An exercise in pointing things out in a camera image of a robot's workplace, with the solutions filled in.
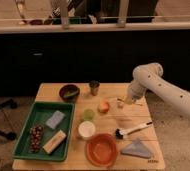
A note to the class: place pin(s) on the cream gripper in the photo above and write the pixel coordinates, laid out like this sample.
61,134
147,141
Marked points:
129,100

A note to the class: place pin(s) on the metal fork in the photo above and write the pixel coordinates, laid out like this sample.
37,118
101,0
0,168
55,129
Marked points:
116,99

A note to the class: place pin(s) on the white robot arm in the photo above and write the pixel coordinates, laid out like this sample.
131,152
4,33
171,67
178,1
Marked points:
149,76

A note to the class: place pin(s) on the metal cup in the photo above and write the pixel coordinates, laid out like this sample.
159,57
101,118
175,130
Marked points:
94,87

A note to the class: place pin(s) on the green small cup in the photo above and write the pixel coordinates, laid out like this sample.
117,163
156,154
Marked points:
87,115

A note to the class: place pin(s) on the white cup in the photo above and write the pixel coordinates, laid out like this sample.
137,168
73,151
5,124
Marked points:
86,129

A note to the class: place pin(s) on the yellow banana piece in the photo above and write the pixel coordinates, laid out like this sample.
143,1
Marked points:
120,104

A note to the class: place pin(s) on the peach fruit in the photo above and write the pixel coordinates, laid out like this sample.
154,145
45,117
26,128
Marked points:
103,106

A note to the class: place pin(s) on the black white brush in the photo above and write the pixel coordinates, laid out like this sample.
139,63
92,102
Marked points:
121,133

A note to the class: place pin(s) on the grey folded cloth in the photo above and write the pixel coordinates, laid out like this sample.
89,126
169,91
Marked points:
138,149

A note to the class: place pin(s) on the orange bowl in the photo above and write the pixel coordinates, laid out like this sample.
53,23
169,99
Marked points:
101,150

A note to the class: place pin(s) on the dark red bowl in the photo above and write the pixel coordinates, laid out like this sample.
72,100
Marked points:
69,93

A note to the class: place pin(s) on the blue sponge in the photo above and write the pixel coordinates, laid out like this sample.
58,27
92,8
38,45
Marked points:
55,119

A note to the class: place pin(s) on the wooden block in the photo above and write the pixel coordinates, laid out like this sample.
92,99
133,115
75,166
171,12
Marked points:
54,142

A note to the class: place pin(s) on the green plastic tray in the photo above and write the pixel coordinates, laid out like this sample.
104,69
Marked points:
38,115

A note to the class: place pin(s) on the red grapes bunch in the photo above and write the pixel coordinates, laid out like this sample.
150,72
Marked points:
36,134

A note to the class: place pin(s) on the black office chair base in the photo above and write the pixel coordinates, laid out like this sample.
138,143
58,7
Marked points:
12,104

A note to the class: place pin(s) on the white window rail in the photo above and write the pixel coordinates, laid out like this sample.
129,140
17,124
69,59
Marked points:
95,27

